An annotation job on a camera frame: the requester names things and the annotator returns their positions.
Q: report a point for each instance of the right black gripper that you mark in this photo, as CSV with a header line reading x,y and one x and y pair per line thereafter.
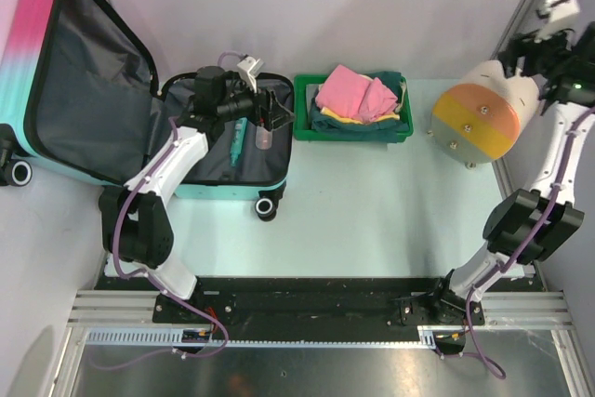
x,y
524,46

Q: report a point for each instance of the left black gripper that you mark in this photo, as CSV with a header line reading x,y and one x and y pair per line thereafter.
x,y
262,106

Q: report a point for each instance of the green plastic tray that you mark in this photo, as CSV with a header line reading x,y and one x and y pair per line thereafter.
x,y
304,109

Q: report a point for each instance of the clear plastic bottle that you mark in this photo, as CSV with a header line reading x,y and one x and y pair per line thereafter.
x,y
263,138

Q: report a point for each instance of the dark green shorts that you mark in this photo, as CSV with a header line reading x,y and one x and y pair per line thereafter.
x,y
349,106

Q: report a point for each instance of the pink cloth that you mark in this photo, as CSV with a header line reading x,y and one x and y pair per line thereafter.
x,y
356,95

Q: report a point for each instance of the white cylinder with orange-yellow face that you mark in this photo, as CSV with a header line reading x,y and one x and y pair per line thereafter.
x,y
479,119

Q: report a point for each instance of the yellow towel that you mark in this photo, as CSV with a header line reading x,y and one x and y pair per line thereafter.
x,y
346,120

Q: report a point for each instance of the pink and teal kids suitcase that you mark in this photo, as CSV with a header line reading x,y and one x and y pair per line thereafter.
x,y
80,94

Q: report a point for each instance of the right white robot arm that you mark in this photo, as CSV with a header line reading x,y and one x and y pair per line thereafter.
x,y
533,222

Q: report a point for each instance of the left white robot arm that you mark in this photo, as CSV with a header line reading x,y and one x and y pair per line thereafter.
x,y
136,229

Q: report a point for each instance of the teal tube bottle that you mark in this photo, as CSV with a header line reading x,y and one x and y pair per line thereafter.
x,y
237,142

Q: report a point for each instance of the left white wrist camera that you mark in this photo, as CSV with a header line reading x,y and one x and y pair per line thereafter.
x,y
249,68

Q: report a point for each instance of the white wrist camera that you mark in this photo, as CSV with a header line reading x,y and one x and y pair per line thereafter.
x,y
557,15
249,68

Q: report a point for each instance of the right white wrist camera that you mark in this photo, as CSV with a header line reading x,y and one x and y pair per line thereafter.
x,y
557,15

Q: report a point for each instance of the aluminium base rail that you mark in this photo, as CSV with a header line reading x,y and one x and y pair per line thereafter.
x,y
318,313

